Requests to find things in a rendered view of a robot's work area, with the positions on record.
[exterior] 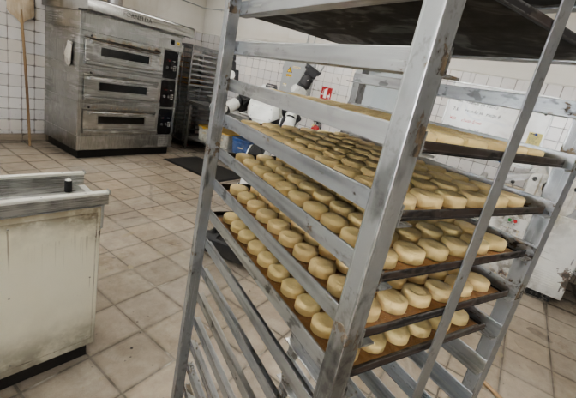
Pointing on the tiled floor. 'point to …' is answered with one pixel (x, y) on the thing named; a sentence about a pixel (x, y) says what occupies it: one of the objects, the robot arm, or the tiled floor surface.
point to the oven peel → (21, 1)
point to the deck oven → (109, 77)
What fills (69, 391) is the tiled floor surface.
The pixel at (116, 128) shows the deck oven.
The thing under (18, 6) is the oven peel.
